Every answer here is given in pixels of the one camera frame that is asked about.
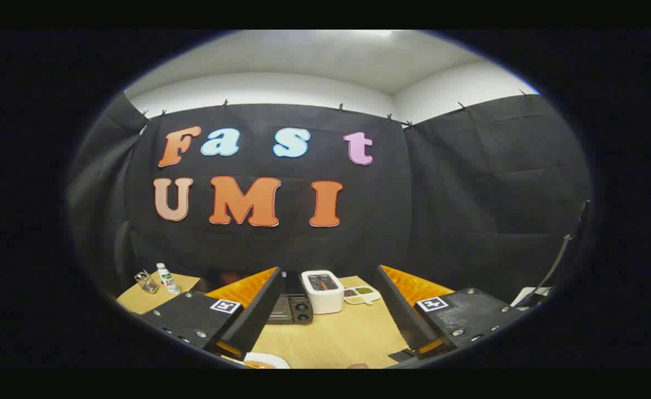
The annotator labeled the white rectangular plate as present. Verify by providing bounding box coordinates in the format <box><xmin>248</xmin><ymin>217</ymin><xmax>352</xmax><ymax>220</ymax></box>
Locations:
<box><xmin>242</xmin><ymin>352</ymin><xmax>291</xmax><ymax>369</ymax></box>

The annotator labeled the white plastic drink bottle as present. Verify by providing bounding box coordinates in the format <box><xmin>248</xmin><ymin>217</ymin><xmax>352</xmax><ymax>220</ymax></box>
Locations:
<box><xmin>156</xmin><ymin>263</ymin><xmax>182</xmax><ymax>295</ymax></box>

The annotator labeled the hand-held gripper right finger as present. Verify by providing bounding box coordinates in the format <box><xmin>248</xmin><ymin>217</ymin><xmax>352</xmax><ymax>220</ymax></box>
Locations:
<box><xmin>374</xmin><ymin>264</ymin><xmax>525</xmax><ymax>358</ymax></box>

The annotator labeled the small white divided dish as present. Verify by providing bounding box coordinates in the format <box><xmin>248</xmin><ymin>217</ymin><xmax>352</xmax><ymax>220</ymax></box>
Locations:
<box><xmin>343</xmin><ymin>286</ymin><xmax>382</xmax><ymax>305</ymax></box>

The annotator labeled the wire mesh holder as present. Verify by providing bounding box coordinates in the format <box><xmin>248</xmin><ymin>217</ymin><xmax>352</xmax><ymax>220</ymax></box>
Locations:
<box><xmin>135</xmin><ymin>270</ymin><xmax>158</xmax><ymax>294</ymax></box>

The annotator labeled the white bread toaster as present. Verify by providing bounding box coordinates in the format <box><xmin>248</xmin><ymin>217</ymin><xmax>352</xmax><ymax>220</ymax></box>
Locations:
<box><xmin>301</xmin><ymin>270</ymin><xmax>345</xmax><ymax>315</ymax></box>

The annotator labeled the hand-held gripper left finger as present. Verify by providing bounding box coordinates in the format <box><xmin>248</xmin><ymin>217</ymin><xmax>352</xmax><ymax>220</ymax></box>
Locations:
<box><xmin>140</xmin><ymin>266</ymin><xmax>284</xmax><ymax>360</ymax></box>

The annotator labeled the black toaster oven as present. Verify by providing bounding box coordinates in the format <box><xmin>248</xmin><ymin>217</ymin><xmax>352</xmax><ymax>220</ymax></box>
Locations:
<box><xmin>267</xmin><ymin>270</ymin><xmax>314</xmax><ymax>325</ymax></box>

